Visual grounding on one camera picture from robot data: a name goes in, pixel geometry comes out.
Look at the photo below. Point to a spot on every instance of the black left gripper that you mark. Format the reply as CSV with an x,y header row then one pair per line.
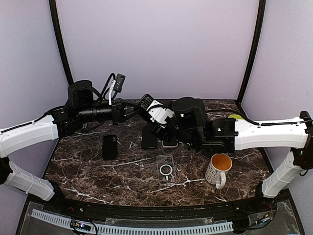
x,y
119,111

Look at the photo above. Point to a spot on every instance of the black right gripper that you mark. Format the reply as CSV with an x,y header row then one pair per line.
x,y
159,133

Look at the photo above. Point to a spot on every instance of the white phone dark screen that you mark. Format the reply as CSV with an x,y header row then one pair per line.
x,y
170,144

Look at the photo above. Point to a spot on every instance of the black phone case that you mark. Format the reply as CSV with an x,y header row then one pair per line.
x,y
149,141

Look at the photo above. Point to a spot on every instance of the clear magsafe phone case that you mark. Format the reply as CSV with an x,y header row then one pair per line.
x,y
166,169

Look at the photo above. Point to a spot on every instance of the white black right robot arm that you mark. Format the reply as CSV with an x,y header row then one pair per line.
x,y
186,120

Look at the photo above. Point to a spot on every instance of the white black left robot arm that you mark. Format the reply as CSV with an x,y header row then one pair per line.
x,y
85,104

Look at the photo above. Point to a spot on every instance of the white mug orange inside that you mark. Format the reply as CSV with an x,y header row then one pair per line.
x,y
219,166

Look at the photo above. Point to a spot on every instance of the green bowl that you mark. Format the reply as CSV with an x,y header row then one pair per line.
x,y
235,116

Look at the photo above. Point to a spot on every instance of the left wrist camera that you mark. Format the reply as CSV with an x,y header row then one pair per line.
x,y
112,87

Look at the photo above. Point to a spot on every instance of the black left frame post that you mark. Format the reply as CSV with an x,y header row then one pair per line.
x,y
59,40

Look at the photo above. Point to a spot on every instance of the black frame post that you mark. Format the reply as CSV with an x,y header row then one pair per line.
x,y
253,50
59,40

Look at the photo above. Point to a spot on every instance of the black front rail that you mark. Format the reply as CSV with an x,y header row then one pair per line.
x,y
100,212

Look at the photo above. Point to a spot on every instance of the white slotted cable duct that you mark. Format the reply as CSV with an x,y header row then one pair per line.
x,y
131,227

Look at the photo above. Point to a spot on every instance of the black right frame post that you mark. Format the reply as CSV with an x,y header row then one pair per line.
x,y
253,50

